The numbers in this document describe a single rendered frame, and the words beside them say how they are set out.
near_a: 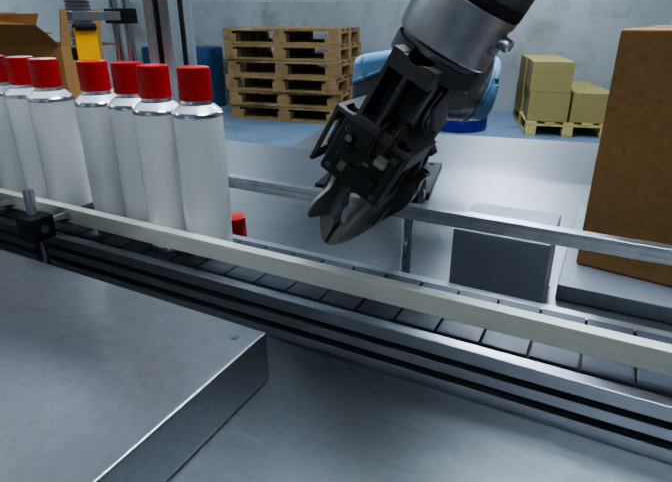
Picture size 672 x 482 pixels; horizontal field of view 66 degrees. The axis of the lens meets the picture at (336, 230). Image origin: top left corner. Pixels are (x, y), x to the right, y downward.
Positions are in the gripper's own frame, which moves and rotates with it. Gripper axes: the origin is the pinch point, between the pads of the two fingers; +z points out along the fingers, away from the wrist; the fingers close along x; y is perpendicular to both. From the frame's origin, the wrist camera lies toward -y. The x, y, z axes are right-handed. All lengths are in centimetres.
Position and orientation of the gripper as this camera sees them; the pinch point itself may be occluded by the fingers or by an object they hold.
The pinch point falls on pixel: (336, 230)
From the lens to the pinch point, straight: 52.0
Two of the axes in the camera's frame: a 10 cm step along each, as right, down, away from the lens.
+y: -4.6, 3.4, -8.2
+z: -4.4, 7.1, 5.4
